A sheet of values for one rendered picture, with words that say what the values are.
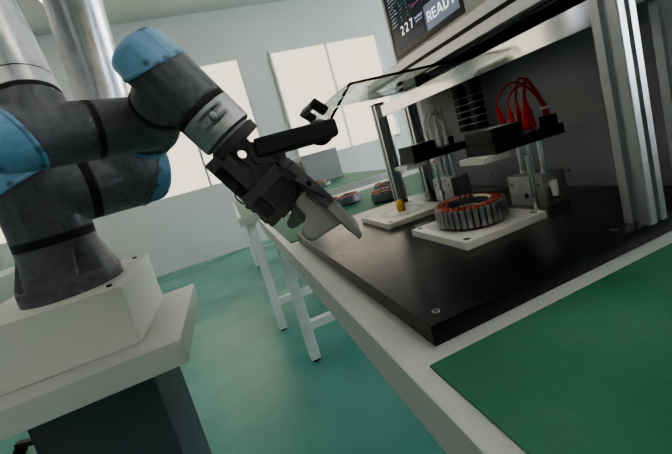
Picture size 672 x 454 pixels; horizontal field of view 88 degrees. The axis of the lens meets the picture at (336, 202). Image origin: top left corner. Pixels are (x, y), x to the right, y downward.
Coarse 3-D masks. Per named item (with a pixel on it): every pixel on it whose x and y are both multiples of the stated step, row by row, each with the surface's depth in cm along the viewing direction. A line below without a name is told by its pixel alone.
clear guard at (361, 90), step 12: (456, 60) 69; (396, 72) 65; (408, 72) 66; (420, 72) 70; (432, 72) 74; (348, 84) 62; (360, 84) 65; (372, 84) 68; (384, 84) 72; (396, 84) 77; (408, 84) 82; (336, 96) 67; (348, 96) 75; (360, 96) 80; (372, 96) 85; (336, 108) 62
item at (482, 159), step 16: (496, 128) 54; (512, 128) 55; (544, 128) 57; (560, 128) 58; (480, 144) 57; (496, 144) 54; (512, 144) 55; (528, 144) 60; (464, 160) 58; (480, 160) 55; (496, 160) 55; (544, 160) 58
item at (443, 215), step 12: (480, 192) 59; (492, 192) 57; (444, 204) 59; (456, 204) 60; (468, 204) 58; (480, 204) 52; (492, 204) 52; (504, 204) 53; (444, 216) 55; (456, 216) 53; (468, 216) 52; (480, 216) 52; (492, 216) 52; (504, 216) 53; (444, 228) 56; (456, 228) 54; (468, 228) 53
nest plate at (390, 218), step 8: (416, 200) 88; (392, 208) 86; (408, 208) 81; (416, 208) 79; (424, 208) 76; (432, 208) 74; (368, 216) 84; (376, 216) 82; (384, 216) 80; (392, 216) 77; (400, 216) 75; (408, 216) 73; (416, 216) 73; (424, 216) 74; (376, 224) 77; (384, 224) 73; (392, 224) 72; (400, 224) 72
